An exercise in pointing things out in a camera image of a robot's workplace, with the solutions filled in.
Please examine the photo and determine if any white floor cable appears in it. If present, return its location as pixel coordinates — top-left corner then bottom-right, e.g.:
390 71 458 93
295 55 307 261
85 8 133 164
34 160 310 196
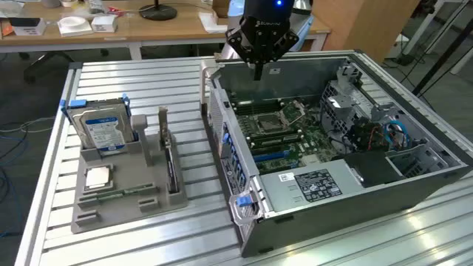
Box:
0 116 56 134

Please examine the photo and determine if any cardboard box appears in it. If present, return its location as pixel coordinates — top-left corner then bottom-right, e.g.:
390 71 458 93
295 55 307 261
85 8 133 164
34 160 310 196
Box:
212 0 231 19

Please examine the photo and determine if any wooden cabinet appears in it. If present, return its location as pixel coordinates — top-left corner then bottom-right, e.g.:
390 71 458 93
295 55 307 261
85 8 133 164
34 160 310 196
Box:
311 0 422 60

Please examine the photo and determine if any white paper stack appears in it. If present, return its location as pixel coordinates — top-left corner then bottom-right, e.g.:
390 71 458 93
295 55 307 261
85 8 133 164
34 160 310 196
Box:
198 11 229 34

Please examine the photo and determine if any white labelled box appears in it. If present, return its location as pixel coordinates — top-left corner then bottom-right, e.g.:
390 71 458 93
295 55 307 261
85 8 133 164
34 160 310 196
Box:
90 15 118 33

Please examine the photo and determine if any black lamp base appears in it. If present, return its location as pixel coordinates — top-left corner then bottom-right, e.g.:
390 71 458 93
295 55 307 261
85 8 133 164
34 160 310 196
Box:
138 0 178 22

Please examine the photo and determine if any green RAM stick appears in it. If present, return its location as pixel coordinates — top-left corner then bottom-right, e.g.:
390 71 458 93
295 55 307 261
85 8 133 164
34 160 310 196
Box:
80 185 153 201

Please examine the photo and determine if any blue wire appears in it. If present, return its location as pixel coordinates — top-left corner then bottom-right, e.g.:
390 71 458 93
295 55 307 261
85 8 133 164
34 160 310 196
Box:
382 120 410 147

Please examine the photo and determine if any blue floor cable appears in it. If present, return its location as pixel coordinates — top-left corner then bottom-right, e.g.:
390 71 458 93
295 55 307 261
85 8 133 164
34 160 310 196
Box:
0 132 29 239

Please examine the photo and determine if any metal socket cover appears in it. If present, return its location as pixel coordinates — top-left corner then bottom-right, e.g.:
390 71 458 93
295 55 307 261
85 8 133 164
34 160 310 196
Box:
279 101 307 124

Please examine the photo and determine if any red wire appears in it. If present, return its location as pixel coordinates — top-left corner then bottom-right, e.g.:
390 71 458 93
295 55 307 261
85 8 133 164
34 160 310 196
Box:
369 126 385 152

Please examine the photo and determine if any blue expansion slot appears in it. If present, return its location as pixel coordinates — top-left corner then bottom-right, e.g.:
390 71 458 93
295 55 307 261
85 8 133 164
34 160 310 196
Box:
253 151 289 163

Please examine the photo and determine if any perforated metal disk bay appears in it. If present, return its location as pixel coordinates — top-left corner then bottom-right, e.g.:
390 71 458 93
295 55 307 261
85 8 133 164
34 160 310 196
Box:
319 80 373 139

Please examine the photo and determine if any metal drive cage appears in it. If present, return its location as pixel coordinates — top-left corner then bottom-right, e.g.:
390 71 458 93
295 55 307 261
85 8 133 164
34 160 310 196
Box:
383 144 450 178

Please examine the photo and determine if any white floor unit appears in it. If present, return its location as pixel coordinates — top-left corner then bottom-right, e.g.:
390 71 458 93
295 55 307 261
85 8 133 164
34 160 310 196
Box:
383 33 411 59

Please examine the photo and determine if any black plastic shroud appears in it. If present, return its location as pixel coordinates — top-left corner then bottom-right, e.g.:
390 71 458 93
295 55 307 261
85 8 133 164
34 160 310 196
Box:
342 151 403 187

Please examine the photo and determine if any white box with black top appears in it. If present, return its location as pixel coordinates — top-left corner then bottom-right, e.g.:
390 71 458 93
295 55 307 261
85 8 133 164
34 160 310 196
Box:
8 17 48 37

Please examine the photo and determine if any silver CPU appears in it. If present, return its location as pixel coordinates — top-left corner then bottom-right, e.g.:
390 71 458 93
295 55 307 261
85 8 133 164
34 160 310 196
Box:
84 166 112 190

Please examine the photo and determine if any white square dispenser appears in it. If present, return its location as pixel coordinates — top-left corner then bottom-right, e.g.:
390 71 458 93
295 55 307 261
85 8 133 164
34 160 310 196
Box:
57 16 94 38

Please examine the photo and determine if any CPU socket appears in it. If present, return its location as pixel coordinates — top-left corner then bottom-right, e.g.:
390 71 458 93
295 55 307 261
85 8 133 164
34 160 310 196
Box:
254 112 287 134

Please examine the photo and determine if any NVIDIA graphics card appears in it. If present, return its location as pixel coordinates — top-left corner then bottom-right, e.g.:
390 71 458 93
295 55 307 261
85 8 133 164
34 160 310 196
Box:
157 106 182 195

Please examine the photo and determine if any wooden desk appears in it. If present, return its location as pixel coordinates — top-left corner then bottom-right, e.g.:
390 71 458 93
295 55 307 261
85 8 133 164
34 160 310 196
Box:
0 0 333 53

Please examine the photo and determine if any black floor adapter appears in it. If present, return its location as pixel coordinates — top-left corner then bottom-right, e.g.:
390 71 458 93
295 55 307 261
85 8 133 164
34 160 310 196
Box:
397 54 418 67

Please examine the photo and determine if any black pole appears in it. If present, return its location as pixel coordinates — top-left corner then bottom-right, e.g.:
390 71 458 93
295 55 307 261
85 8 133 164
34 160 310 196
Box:
411 24 473 95

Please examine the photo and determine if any grey parts rack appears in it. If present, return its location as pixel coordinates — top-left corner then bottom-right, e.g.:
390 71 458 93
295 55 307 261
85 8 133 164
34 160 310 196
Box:
69 112 190 234

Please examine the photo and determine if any installed RAM stick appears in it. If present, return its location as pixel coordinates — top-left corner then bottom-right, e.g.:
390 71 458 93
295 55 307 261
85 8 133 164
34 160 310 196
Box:
253 134 301 148

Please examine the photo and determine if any orange box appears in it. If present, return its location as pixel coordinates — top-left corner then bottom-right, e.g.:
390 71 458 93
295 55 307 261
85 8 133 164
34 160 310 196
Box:
0 19 14 40

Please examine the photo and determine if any grey power supply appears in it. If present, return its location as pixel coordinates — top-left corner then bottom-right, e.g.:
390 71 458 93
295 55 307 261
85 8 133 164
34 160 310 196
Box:
258 161 365 214

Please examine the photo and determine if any green motherboard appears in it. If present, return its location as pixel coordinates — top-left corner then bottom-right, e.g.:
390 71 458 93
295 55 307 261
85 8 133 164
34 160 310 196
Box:
227 95 355 174

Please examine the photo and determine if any hard disk with blue caddy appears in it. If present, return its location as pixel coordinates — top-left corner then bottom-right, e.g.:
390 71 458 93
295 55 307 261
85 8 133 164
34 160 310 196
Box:
60 93 138 156

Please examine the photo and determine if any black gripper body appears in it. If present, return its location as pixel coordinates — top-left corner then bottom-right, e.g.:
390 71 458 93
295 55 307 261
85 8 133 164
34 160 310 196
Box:
238 0 293 58

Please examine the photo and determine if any open PC case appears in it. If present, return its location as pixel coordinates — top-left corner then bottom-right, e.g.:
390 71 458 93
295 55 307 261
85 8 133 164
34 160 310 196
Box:
198 49 473 258

